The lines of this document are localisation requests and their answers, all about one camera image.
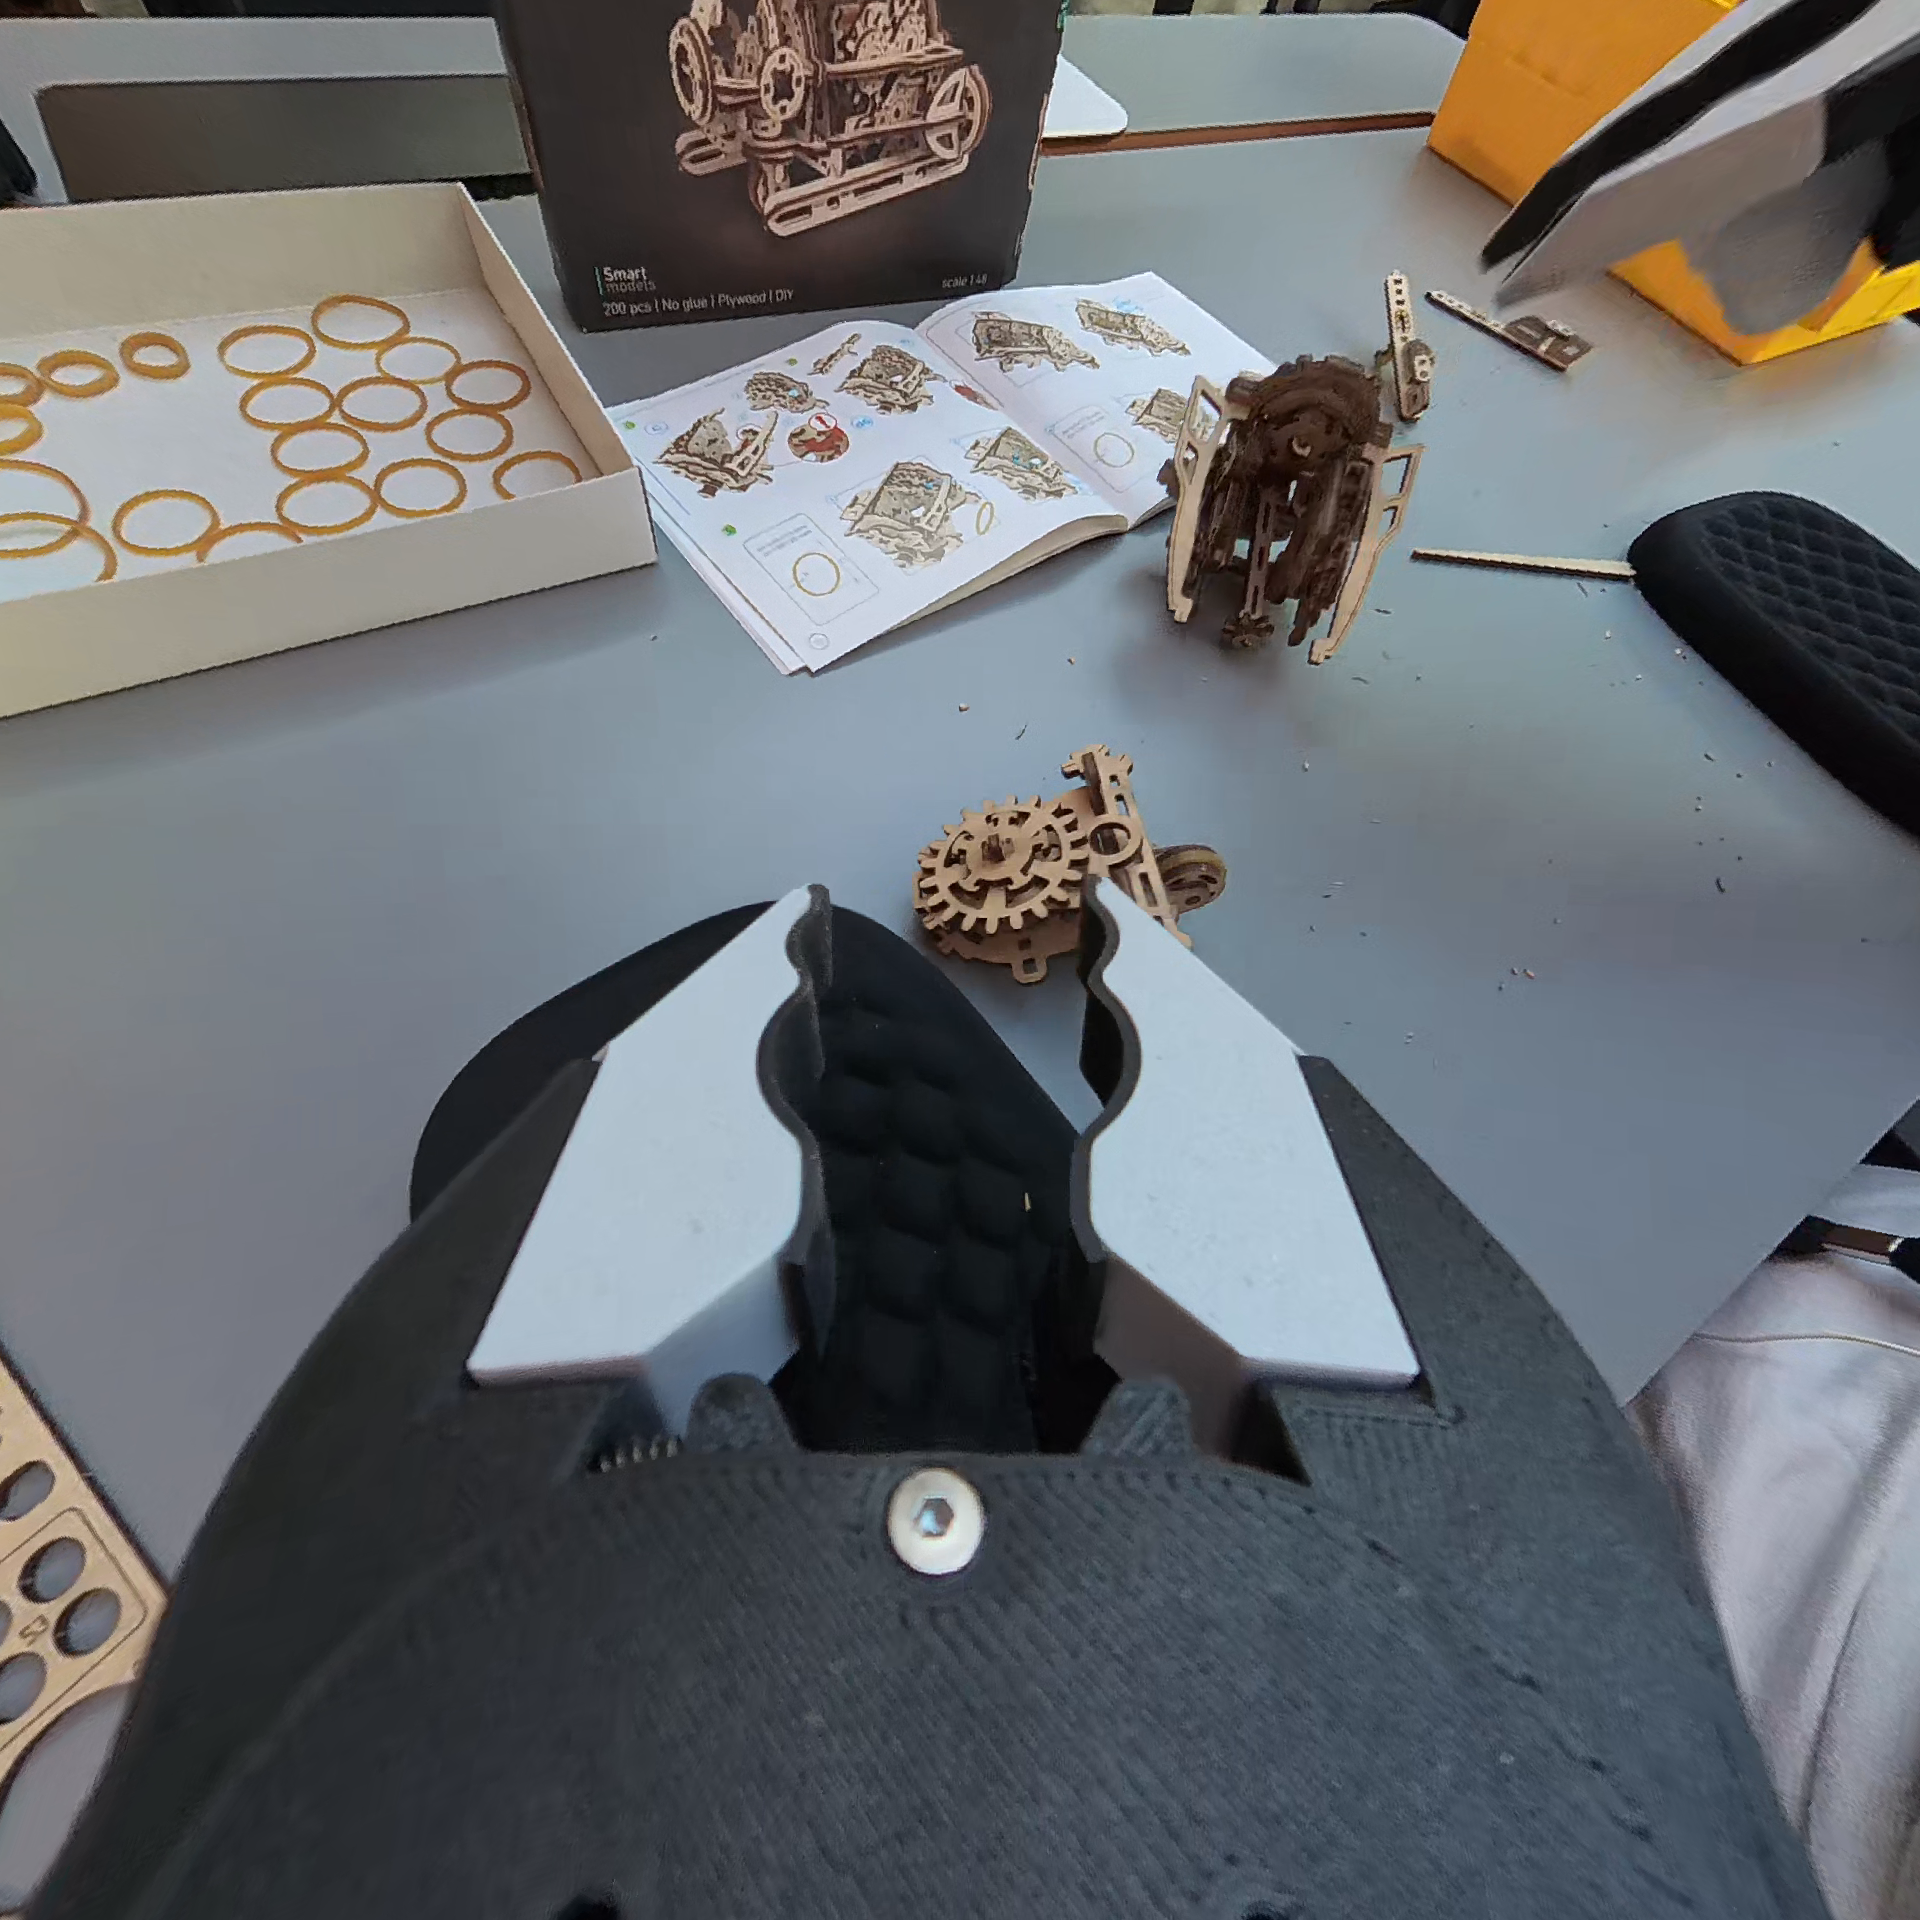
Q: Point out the yellow plastic bin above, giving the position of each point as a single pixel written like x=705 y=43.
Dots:
x=1545 y=90

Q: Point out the grey desk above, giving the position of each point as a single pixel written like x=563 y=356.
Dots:
x=453 y=839

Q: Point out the person's white clothing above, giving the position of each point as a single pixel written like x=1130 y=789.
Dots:
x=1785 y=1575

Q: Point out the thin wooden stick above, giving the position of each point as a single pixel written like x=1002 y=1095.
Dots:
x=1524 y=562

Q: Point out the open instruction booklet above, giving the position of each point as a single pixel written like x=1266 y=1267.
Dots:
x=898 y=480

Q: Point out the long wooden bracket part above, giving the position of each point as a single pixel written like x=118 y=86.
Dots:
x=1516 y=330

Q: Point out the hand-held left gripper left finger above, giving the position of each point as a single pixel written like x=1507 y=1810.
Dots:
x=661 y=1169

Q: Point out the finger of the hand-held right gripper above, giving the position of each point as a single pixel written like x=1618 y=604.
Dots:
x=1795 y=256
x=1666 y=163

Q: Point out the small wooden gear assembly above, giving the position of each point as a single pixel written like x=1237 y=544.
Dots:
x=1002 y=877

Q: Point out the black model kit box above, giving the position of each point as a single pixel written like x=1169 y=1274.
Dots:
x=780 y=151

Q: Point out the black quilted pad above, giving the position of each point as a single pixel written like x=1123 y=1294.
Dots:
x=1801 y=643

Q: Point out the plywood parts sheet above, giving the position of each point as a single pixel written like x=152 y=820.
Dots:
x=60 y=1590

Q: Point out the large wooden gear model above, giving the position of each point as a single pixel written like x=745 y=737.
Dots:
x=1283 y=494

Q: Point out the short wooden bracket part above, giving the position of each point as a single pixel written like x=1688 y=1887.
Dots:
x=1406 y=353

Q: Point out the pale grey board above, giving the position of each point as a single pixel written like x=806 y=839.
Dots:
x=1081 y=100

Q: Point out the white cardboard tray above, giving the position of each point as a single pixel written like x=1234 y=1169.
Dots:
x=194 y=607

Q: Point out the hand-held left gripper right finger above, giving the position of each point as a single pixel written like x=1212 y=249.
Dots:
x=1215 y=1169

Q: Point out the group of tan rubber bands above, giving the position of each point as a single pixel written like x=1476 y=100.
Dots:
x=324 y=453

